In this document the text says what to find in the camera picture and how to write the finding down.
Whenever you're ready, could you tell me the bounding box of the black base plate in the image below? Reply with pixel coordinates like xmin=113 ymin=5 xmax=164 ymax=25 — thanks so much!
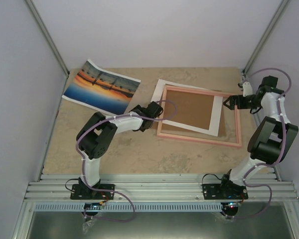
xmin=70 ymin=184 xmax=115 ymax=201
xmin=202 ymin=184 xmax=249 ymax=200

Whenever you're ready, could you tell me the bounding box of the controller circuit board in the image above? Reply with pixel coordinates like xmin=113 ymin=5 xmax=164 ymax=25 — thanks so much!
xmin=223 ymin=201 xmax=242 ymax=209
xmin=83 ymin=201 xmax=107 ymax=211

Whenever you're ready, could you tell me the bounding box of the slotted grey cable duct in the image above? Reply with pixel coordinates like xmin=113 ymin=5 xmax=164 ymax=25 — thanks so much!
xmin=33 ymin=202 xmax=222 ymax=212

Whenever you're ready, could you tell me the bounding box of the aluminium rail base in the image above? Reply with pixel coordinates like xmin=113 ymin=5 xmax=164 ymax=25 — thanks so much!
xmin=24 ymin=169 xmax=299 ymax=202

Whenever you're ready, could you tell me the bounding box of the left controller circuit board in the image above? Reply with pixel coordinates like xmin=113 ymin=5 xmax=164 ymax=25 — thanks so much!
xmin=83 ymin=201 xmax=107 ymax=211

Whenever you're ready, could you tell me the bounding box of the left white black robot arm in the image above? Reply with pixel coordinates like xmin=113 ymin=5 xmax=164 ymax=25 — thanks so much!
xmin=71 ymin=102 xmax=163 ymax=199

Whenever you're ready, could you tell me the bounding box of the brown cardboard backing board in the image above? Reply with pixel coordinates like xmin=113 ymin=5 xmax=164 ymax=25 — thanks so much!
xmin=161 ymin=91 xmax=226 ymax=137

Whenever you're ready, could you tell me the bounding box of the left aluminium corner post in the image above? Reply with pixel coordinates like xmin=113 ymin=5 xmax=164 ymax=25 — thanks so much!
xmin=24 ymin=0 xmax=70 ymax=77

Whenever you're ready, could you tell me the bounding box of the pink wooden picture frame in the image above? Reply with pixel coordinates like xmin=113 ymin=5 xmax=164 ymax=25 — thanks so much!
xmin=156 ymin=85 xmax=242 ymax=148

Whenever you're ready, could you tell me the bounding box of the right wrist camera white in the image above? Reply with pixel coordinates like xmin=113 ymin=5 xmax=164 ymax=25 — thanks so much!
xmin=238 ymin=80 xmax=253 ymax=97

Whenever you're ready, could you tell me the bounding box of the right controller circuit board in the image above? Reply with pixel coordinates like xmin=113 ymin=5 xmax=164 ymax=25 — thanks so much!
xmin=223 ymin=201 xmax=242 ymax=209

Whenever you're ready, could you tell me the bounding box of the sunset landscape photo print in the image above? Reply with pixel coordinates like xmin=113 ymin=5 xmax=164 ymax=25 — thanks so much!
xmin=62 ymin=59 xmax=141 ymax=115

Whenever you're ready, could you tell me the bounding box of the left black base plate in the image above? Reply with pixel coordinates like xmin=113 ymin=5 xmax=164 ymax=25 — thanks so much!
xmin=70 ymin=184 xmax=115 ymax=201

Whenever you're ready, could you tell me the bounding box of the right aluminium corner post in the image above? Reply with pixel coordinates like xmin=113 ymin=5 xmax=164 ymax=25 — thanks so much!
xmin=241 ymin=0 xmax=291 ymax=76

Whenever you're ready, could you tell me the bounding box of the white mat board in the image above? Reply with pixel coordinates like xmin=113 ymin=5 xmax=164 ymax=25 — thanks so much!
xmin=151 ymin=79 xmax=223 ymax=136

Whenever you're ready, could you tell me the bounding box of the aluminium corner post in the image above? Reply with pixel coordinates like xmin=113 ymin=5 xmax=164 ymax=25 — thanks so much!
xmin=241 ymin=0 xmax=291 ymax=76
xmin=24 ymin=0 xmax=70 ymax=77

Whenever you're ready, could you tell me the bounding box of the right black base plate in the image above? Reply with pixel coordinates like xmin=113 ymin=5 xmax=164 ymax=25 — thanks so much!
xmin=202 ymin=184 xmax=249 ymax=200

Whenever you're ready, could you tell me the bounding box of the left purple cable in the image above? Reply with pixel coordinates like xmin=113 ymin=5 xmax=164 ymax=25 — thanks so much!
xmin=75 ymin=100 xmax=178 ymax=223

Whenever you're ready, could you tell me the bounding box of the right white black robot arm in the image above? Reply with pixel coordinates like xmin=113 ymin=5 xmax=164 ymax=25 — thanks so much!
xmin=218 ymin=76 xmax=299 ymax=199

